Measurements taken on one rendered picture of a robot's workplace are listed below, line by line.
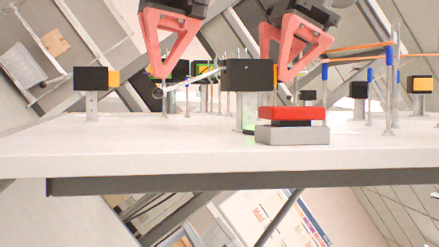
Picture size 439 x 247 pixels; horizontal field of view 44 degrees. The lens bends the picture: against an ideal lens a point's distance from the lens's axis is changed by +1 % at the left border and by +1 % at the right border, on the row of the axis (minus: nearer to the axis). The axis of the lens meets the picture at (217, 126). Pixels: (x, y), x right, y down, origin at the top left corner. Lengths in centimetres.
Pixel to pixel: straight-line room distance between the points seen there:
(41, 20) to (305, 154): 792
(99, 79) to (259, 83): 41
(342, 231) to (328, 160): 922
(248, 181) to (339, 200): 892
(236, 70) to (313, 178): 16
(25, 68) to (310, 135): 736
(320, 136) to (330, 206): 897
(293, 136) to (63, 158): 20
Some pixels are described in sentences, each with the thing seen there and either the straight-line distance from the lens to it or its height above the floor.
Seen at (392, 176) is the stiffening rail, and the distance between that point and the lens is 65.
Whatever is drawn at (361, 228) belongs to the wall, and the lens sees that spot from 983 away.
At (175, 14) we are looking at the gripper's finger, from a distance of 63.
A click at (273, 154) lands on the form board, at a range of 45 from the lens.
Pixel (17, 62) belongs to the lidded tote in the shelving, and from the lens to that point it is 780.
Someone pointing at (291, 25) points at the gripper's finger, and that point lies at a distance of 67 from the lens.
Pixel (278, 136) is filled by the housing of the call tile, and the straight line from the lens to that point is 48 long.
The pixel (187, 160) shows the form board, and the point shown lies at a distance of 43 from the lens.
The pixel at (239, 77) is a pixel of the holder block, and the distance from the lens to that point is 66.
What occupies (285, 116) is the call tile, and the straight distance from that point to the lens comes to 49.
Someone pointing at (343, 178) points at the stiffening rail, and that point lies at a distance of 63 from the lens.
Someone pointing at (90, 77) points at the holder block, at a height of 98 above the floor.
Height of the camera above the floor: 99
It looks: 7 degrees up
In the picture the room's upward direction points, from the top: 53 degrees clockwise
